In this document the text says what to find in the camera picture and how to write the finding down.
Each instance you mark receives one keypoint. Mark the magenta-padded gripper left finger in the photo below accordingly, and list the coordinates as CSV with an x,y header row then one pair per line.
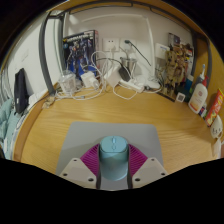
x,y
76,170

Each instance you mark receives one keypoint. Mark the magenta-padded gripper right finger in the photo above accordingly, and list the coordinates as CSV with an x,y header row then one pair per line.
x,y
150,170

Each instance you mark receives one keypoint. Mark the light blue computer mouse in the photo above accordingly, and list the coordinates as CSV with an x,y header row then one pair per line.
x,y
114,160

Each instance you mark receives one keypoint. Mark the grey mouse pad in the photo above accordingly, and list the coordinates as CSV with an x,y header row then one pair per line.
x,y
100,131

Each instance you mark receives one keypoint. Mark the clear plastic container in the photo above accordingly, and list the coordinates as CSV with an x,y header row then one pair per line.
x,y
217,147

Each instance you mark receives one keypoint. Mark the small white cube clock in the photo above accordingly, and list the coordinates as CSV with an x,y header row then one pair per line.
x,y
180,97

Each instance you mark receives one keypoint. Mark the white printed mug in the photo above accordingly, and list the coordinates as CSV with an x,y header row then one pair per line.
x,y
216,126

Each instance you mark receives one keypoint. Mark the blue packet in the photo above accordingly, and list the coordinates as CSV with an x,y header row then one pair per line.
x,y
204,111

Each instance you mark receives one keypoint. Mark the light blue bedding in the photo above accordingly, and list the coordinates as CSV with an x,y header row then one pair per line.
x,y
8,126

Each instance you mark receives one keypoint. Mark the white power strip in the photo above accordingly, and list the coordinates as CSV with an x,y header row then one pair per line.
x,y
131,85

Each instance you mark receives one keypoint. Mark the white pump lotion bottle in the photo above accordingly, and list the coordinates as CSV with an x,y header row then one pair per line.
x,y
198,98

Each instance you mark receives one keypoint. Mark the clear glass jar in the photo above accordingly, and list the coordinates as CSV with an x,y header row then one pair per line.
x,y
67,81

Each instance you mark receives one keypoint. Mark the red chips can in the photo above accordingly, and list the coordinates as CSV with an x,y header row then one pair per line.
x,y
215,108

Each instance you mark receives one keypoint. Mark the small white charger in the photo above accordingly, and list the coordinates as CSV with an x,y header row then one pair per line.
x,y
87,80

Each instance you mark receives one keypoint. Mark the black power adapter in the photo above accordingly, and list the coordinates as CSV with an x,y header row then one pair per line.
x,y
124,74

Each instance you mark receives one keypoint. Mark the large white power adapter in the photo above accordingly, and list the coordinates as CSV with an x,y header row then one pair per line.
x,y
112,76

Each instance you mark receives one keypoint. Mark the brown tree figurine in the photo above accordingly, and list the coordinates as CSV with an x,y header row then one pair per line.
x,y
174,70

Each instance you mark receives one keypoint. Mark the metal cup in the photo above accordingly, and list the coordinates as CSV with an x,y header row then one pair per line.
x,y
128,65

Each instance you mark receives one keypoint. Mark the blue robot model box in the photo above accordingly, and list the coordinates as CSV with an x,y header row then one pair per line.
x,y
80,50

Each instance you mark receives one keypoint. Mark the colourful figure box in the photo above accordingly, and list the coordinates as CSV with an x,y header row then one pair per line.
x,y
186,50

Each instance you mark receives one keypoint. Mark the dark grey metal desk frame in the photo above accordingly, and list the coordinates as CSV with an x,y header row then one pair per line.
x,y
43,56

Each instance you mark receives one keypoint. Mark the white wall box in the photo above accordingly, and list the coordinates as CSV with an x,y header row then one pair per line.
x,y
161,51

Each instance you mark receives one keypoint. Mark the white wall socket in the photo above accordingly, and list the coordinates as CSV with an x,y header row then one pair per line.
x,y
110,44
131,43

